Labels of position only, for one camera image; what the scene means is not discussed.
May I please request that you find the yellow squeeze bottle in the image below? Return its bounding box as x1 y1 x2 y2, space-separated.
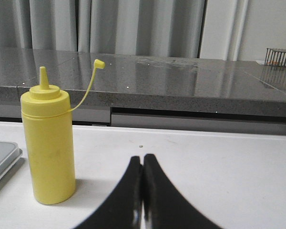
20 59 106 205

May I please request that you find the wire rack on counter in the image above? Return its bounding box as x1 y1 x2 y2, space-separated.
264 48 286 67

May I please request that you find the grey curtain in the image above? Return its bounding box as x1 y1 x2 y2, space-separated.
0 0 206 58

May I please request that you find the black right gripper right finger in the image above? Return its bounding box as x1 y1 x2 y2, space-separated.
143 154 220 229

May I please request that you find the silver electronic kitchen scale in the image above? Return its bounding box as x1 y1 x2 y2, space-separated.
0 141 22 180

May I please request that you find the grey stone counter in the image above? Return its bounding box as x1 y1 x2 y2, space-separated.
0 45 286 139

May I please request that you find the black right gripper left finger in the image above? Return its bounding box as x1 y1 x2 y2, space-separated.
76 156 143 229

